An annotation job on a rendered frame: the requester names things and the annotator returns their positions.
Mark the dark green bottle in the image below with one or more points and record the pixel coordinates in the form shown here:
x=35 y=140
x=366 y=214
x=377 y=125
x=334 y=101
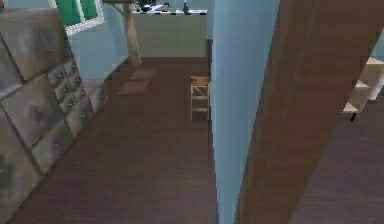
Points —
x=185 y=7

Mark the beige kitchen counter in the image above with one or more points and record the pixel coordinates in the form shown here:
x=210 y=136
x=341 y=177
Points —
x=170 y=35

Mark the brown wooden room door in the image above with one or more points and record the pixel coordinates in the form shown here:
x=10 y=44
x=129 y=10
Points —
x=300 y=116

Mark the white framed window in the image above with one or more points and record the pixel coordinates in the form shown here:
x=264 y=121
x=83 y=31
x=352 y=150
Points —
x=77 y=13

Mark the cream shelf unit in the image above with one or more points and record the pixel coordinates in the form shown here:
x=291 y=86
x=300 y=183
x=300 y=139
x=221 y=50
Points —
x=363 y=86

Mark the grey chest of drawers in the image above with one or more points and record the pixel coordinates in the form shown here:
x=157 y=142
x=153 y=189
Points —
x=30 y=110

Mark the dark kettle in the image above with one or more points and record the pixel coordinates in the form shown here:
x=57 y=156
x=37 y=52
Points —
x=145 y=5

